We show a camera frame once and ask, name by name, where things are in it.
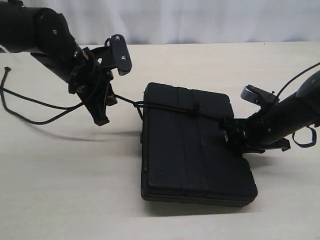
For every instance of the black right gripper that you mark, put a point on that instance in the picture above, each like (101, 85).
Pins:
(250, 135)

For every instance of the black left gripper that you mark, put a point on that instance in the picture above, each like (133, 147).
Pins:
(91, 82)

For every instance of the black plastic carrying case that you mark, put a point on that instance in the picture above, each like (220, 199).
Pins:
(184, 157)

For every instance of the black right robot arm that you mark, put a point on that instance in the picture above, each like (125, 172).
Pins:
(299, 110)

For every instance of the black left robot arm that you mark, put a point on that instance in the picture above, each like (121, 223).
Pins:
(45, 34)

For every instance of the white curtain backdrop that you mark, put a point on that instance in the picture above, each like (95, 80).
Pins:
(189, 21)

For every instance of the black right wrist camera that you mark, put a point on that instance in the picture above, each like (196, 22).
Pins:
(258, 96)

